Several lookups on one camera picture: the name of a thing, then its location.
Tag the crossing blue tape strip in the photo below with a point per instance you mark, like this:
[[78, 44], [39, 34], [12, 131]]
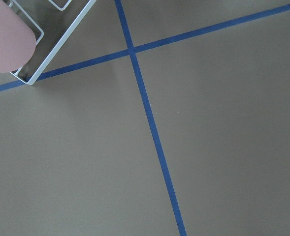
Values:
[[100, 37]]

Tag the white wire rack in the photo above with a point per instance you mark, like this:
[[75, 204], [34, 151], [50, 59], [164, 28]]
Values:
[[52, 22]]

